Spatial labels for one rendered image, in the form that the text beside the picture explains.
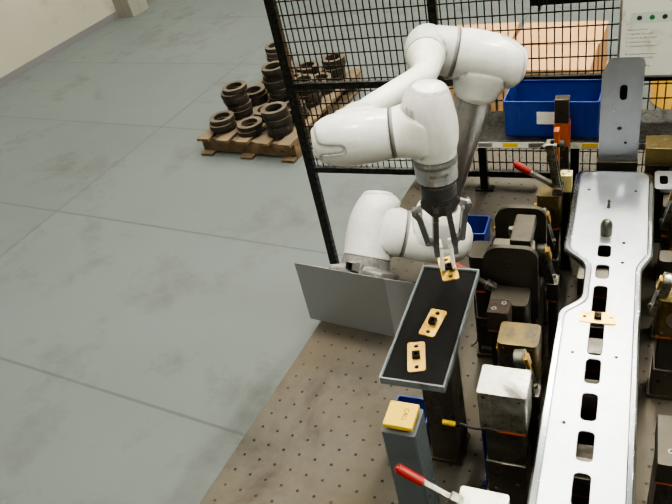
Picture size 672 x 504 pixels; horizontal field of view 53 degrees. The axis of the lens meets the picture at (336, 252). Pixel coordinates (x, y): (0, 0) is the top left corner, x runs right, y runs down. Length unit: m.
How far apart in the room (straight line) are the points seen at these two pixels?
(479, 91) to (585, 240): 0.51
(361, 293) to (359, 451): 0.48
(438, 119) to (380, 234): 0.87
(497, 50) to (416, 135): 0.60
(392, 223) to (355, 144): 0.83
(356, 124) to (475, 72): 0.60
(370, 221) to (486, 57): 0.62
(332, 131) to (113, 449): 2.15
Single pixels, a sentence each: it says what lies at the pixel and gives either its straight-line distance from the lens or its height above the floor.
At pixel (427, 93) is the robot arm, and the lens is 1.30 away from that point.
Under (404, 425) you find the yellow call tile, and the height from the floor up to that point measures 1.16.
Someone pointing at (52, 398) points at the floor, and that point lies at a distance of 3.58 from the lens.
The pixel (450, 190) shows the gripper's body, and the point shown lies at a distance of 1.41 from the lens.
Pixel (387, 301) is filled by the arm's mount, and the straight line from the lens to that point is 2.06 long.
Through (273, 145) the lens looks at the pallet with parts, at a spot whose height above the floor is 0.10.
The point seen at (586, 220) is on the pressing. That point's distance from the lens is 2.07.
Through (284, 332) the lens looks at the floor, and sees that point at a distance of 3.33.
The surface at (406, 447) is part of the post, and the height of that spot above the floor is 1.10.
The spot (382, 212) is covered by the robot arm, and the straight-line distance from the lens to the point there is 2.13.
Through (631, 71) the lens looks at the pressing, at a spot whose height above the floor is 1.30.
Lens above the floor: 2.22
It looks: 37 degrees down
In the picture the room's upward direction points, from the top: 14 degrees counter-clockwise
